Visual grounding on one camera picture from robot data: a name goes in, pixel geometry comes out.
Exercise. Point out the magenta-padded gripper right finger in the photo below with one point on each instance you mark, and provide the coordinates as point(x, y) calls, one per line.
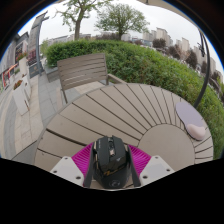
point(140, 160)

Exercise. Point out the lavender mouse pad with wrist rest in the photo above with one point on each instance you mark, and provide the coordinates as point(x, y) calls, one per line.
point(188, 115)

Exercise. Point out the black computer mouse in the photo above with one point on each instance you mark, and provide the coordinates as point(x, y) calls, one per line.
point(111, 160)

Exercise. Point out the distant apartment buildings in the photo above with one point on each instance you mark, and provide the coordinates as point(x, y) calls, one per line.
point(163, 35)

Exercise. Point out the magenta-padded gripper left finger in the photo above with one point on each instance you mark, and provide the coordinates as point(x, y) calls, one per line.
point(81, 161)

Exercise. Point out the grey slatted outdoor chair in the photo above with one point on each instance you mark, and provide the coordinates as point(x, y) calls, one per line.
point(83, 70)

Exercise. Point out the round leafy green tree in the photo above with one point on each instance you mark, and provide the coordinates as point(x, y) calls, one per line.
point(121, 18)

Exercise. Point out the black curved umbrella pole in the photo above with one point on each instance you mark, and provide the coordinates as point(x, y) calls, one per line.
point(206, 73)

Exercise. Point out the green hedge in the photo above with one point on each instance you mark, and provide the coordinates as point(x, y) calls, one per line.
point(150, 63)

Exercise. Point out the bare-trunked leaning tree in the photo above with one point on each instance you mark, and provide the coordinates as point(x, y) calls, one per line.
point(77, 28)

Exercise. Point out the beige patio umbrella canopy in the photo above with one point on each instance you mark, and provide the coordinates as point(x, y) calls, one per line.
point(156, 2)

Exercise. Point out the white flower planter box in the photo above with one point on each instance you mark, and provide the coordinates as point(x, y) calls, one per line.
point(20, 98)
point(22, 65)

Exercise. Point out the tall grey sign pillar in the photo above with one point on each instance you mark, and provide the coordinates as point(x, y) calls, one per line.
point(35, 40)

